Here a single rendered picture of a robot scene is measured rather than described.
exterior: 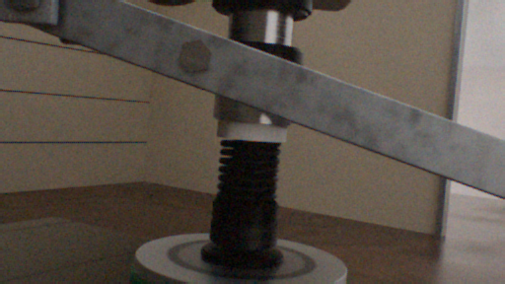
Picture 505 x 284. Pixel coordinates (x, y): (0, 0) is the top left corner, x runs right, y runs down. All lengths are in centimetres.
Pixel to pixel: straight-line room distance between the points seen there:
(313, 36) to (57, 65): 267
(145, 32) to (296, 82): 14
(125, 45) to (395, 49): 509
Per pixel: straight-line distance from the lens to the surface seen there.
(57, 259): 65
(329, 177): 575
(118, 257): 66
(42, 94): 613
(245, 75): 51
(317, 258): 61
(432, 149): 53
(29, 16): 52
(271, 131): 54
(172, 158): 690
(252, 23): 54
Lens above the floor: 98
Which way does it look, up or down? 3 degrees down
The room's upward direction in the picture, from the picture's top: 5 degrees clockwise
